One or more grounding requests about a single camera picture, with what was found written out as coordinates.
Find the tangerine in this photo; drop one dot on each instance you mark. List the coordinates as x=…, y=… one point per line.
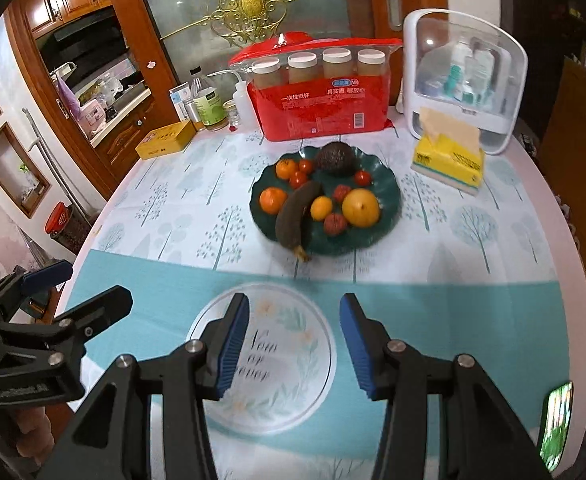
x=287, y=168
x=273, y=199

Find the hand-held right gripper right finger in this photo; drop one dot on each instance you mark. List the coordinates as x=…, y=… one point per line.
x=360, y=345

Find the red lychee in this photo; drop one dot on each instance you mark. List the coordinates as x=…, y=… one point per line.
x=342, y=193
x=335, y=224

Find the red cherry tomato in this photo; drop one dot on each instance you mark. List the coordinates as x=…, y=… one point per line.
x=305, y=165
x=298, y=179
x=362, y=178

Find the person's left hand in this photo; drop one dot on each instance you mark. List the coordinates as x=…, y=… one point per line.
x=33, y=430

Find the red paper cup package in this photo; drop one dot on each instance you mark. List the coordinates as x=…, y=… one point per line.
x=318, y=115

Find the clear squeeze bottle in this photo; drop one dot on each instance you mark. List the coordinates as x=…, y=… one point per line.
x=245, y=110

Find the small yellow orange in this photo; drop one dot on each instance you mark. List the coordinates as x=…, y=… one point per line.
x=321, y=207

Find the yellow cardboard box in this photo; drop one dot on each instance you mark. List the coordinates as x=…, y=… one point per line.
x=165, y=140

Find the white lid jar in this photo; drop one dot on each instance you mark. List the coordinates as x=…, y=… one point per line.
x=266, y=72
x=371, y=63
x=337, y=64
x=303, y=67

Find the dark avocado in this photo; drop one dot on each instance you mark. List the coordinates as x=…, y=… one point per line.
x=335, y=159

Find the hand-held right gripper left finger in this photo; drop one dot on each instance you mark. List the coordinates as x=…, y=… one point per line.
x=233, y=340

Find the large orange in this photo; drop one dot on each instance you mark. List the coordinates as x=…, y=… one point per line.
x=360, y=206

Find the yellow tissue box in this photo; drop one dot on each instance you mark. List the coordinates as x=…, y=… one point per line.
x=448, y=170

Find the brown board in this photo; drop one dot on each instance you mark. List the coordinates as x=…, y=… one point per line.
x=578, y=160

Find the wooden wall niche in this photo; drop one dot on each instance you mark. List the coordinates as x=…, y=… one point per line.
x=13, y=170

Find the pink box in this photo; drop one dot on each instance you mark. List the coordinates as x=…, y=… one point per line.
x=93, y=115

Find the red lid storage bin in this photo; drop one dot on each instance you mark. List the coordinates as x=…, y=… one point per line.
x=57, y=217

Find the wooden kitchen cabinet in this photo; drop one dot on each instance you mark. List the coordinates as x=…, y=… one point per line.
x=123, y=150

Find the purple hanging cloth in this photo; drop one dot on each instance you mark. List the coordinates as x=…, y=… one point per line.
x=68, y=97

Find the small glass jar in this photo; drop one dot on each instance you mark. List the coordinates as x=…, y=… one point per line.
x=231, y=115

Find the green label bottle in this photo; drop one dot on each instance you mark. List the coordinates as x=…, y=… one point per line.
x=208, y=107

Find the white blue carton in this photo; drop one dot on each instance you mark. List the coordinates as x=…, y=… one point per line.
x=179, y=100

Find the white cosmetic storage box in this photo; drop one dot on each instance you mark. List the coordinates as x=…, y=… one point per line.
x=503, y=130

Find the dark green scalloped plate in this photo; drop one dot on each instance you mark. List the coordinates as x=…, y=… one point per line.
x=368, y=237

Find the glass door with gold ornament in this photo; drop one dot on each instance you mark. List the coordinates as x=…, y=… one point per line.
x=183, y=0

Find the teal cosmetic bottle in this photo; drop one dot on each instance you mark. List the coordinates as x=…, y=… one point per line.
x=455, y=80

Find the smartphone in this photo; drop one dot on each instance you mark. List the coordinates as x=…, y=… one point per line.
x=555, y=425

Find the brown overripe banana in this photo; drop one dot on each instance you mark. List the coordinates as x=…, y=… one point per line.
x=293, y=215

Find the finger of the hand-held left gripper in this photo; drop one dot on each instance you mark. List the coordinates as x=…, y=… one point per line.
x=48, y=275
x=98, y=310

